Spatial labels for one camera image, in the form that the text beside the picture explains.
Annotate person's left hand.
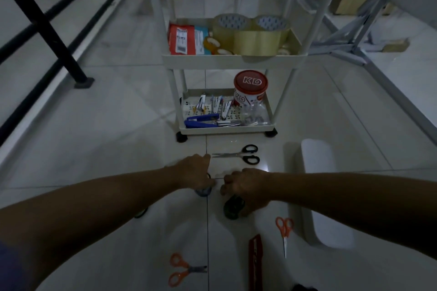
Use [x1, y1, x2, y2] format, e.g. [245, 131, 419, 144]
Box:
[170, 154, 217, 190]

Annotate person's right hand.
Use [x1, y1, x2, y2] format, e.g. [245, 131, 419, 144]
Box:
[220, 168, 274, 217]

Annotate grey tape roll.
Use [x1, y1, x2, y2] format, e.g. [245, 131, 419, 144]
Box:
[195, 173, 215, 197]

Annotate dark green tape roll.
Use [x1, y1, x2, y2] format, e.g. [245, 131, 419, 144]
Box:
[224, 195, 246, 219]

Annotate person's left forearm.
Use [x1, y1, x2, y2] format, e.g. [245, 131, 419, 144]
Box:
[0, 166, 180, 291]

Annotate person's right forearm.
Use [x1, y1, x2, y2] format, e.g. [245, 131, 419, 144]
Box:
[268, 172, 437, 262]

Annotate blue stapler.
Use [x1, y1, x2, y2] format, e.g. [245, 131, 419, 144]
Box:
[184, 113, 221, 129]

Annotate clear bag of rings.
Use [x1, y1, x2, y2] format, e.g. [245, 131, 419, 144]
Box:
[242, 101, 269, 127]

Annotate red box cutter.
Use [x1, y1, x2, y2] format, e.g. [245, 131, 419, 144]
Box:
[249, 234, 264, 291]

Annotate white plastic stool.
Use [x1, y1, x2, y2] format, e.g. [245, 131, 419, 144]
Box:
[300, 138, 356, 251]

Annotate red and white can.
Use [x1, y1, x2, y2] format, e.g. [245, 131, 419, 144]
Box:
[234, 70, 269, 111]

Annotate white rolling cart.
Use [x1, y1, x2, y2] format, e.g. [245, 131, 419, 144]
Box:
[141, 0, 346, 145]

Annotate blue packet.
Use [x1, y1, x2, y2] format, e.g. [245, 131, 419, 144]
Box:
[195, 26, 210, 55]

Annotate red and white packet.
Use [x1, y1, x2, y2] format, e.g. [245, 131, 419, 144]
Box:
[168, 24, 197, 55]

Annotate large clear packing tape roll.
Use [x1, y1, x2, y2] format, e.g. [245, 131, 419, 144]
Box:
[212, 13, 254, 55]
[252, 15, 291, 55]

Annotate small flat cardboard box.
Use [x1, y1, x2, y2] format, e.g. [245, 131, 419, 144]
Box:
[382, 39, 410, 53]

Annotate blue shirt sleeve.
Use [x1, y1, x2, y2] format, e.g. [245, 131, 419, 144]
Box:
[0, 240, 32, 291]

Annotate black metal railing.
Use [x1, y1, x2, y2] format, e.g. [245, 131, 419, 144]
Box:
[0, 0, 143, 149]

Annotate black handled scissors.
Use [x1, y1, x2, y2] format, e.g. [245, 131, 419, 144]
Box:
[212, 144, 261, 166]

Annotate orange handled scissors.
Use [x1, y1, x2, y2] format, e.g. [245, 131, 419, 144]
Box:
[168, 253, 208, 288]
[275, 216, 295, 259]

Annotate white metal frame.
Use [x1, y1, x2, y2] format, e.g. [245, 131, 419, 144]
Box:
[266, 0, 437, 139]

